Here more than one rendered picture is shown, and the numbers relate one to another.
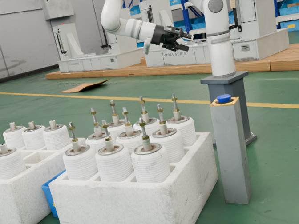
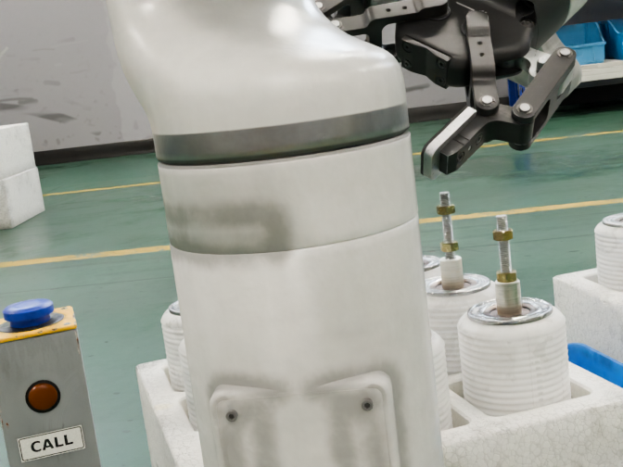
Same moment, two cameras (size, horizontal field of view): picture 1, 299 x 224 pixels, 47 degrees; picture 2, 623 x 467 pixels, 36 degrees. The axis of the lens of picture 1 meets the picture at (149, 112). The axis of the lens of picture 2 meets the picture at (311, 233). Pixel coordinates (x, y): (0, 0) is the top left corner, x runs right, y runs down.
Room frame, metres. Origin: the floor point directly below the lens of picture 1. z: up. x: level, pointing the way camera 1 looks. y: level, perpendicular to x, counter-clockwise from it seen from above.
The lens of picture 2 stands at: (1.67, -0.57, 0.50)
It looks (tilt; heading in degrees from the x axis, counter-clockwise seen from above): 11 degrees down; 136
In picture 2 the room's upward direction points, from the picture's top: 7 degrees counter-clockwise
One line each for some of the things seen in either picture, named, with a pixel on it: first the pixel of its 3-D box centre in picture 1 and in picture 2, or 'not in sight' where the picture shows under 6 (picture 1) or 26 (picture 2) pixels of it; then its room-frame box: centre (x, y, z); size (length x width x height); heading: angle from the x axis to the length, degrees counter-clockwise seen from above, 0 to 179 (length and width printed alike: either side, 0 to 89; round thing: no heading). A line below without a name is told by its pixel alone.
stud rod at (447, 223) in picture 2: (94, 118); (447, 229); (1.09, 0.18, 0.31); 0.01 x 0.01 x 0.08
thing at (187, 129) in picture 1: (183, 146); not in sight; (1.08, -0.09, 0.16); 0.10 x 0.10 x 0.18
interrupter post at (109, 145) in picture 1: (109, 145); not in sight; (0.93, 0.13, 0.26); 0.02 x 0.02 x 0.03
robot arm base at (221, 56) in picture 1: (220, 55); (311, 367); (1.42, -0.33, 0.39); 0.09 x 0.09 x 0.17; 40
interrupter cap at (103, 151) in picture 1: (111, 149); not in sight; (0.93, 0.13, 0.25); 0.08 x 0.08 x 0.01
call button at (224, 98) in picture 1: (224, 99); (29, 316); (0.96, -0.22, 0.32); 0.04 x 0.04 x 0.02
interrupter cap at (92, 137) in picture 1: (98, 135); (452, 285); (1.09, 0.18, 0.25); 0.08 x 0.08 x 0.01
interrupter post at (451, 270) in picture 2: (98, 132); (451, 273); (1.09, 0.18, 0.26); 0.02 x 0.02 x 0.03
